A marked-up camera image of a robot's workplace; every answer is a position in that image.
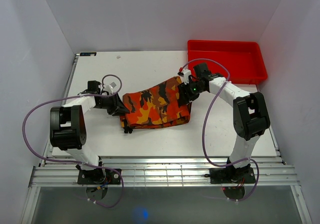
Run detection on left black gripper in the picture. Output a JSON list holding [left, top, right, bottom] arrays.
[[96, 92, 131, 117]]

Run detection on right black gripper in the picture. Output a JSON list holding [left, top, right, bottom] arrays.
[[177, 80, 205, 106]]

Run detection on orange camouflage trousers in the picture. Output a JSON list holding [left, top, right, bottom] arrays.
[[119, 76, 192, 134]]

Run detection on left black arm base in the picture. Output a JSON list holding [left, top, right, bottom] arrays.
[[77, 168, 121, 185]]

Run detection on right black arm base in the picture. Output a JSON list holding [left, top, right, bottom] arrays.
[[204, 167, 256, 184]]

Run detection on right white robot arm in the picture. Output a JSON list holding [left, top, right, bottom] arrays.
[[178, 59, 271, 185]]

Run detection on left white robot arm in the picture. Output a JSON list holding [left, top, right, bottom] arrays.
[[49, 81, 129, 185]]

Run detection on small label sticker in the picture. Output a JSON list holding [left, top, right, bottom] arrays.
[[79, 52, 97, 57]]

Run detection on red plastic bin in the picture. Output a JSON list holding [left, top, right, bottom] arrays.
[[187, 40, 268, 85]]

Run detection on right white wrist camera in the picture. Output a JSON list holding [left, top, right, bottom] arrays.
[[178, 67, 192, 85]]

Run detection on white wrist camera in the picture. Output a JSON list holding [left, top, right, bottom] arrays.
[[178, 67, 192, 85], [101, 82, 117, 96]]

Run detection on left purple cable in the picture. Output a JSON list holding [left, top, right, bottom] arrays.
[[22, 74, 125, 208]]

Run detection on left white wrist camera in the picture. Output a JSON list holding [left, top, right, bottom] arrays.
[[101, 82, 117, 96]]

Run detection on aluminium frame rail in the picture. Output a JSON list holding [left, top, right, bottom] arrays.
[[29, 156, 300, 187]]

